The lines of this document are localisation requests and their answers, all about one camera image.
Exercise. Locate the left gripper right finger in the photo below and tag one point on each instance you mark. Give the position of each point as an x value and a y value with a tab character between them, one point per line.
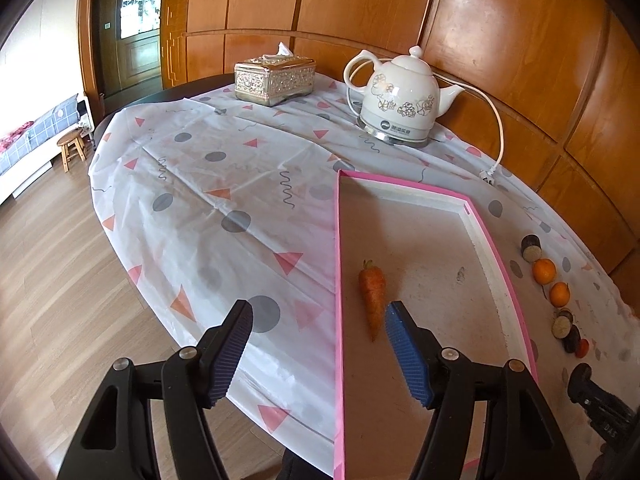
521	439

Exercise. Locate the small wooden stool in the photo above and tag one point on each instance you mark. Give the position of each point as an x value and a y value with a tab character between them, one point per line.
71	144

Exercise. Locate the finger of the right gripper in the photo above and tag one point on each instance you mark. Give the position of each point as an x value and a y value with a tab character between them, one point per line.
580	385

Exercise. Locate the blue plaid sofa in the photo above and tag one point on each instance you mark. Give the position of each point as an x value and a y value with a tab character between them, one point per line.
29	157

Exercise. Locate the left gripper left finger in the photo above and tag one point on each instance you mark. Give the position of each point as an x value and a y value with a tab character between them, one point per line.
114	439

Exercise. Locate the orange mandarin with stem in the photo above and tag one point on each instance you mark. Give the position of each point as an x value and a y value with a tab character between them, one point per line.
544	271

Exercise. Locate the cut purple yam piece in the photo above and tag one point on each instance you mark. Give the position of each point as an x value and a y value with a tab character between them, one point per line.
531	250

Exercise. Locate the ornate silver tissue box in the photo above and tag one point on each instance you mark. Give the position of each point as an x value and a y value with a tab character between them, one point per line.
270	79

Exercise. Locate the pink shallow box tray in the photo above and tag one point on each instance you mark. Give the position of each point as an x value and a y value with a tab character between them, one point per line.
439	259

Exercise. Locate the dark round fruit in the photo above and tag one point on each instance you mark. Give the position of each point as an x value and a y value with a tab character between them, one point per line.
572	340

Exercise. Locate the patterned white tablecloth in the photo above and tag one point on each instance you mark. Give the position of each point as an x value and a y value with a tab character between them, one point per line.
211	199

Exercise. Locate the wooden glass door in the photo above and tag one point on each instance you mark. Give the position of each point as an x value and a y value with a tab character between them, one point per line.
126	43

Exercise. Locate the small red tomato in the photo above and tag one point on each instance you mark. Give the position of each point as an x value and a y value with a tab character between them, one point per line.
582	348

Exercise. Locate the small orange carrot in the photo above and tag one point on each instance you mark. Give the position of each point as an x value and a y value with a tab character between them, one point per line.
372	287

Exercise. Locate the white ceramic electric kettle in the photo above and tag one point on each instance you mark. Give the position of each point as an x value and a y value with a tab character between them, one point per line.
402	99

